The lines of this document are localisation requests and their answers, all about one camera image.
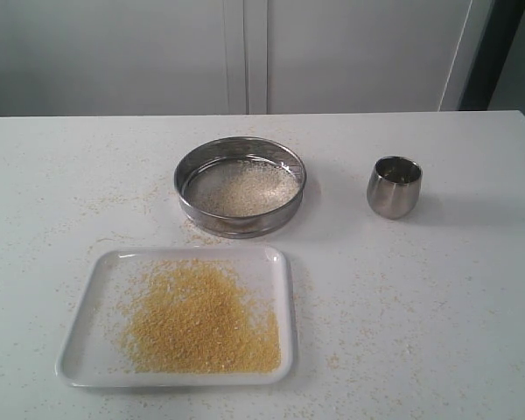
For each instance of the round steel mesh sieve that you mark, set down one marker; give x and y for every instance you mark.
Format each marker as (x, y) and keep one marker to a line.
(235, 149)

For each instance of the pale coarse grains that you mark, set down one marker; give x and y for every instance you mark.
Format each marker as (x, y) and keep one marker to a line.
(242, 189)

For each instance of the small stainless steel cup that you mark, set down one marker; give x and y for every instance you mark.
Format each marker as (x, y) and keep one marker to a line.
(394, 187)

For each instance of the yellow fine sieved grains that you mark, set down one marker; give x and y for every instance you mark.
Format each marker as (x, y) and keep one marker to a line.
(195, 317)

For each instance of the white rectangular plastic tray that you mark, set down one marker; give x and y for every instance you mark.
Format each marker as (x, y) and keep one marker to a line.
(91, 357)

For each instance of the white cabinet doors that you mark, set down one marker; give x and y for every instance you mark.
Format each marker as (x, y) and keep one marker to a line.
(124, 58)

